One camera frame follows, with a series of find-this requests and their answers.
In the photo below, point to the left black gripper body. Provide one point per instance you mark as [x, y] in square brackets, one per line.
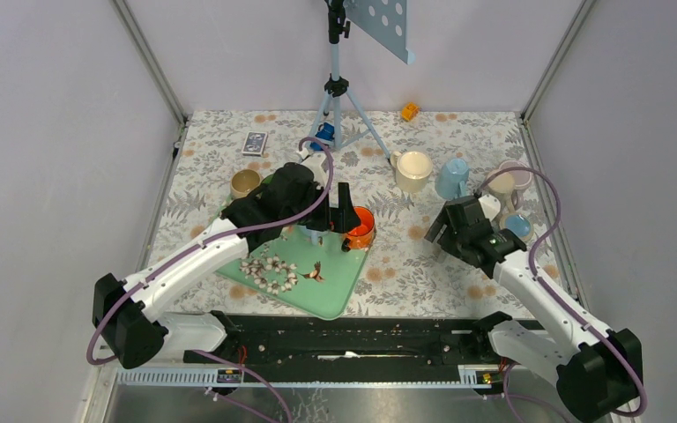
[317, 218]

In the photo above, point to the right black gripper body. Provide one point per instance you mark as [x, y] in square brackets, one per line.
[455, 242]

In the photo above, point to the orange mug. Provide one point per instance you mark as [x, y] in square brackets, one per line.
[362, 236]

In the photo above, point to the beige mug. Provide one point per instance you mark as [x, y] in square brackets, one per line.
[243, 182]

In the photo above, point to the blue butterfly mug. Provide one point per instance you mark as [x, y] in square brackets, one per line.
[518, 224]

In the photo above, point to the light blue ribbed mug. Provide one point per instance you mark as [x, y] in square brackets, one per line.
[314, 236]

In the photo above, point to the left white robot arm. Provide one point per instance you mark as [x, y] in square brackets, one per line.
[127, 313]

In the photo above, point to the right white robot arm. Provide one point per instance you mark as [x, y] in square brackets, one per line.
[595, 369]

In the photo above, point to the light blue faceted mug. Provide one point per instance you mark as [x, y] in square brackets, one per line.
[451, 181]

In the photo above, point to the seahorse pattern mug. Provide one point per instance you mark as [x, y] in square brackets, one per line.
[502, 186]

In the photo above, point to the cream ribbed mug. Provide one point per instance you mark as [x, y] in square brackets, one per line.
[412, 170]

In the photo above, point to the lilac mug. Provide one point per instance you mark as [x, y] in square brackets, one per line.
[519, 171]

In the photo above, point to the floral tablecloth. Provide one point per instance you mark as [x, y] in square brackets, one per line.
[404, 275]

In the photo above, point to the playing card deck box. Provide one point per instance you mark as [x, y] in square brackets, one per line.
[254, 144]

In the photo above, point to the green floral tray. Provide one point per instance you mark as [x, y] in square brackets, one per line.
[317, 280]

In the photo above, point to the blue toy car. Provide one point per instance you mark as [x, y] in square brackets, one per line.
[326, 133]

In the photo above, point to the blue tripod stand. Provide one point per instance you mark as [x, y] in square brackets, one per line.
[337, 87]

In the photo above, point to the orange toy block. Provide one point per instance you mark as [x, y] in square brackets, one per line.
[409, 111]

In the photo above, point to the perforated blue calibration plate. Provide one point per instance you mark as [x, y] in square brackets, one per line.
[386, 22]

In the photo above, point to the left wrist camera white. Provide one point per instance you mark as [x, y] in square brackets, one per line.
[317, 163]

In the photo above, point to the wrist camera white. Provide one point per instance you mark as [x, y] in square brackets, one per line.
[490, 205]
[317, 163]

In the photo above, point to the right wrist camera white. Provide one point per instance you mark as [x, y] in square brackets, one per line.
[490, 205]

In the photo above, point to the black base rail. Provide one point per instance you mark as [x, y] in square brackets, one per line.
[356, 349]

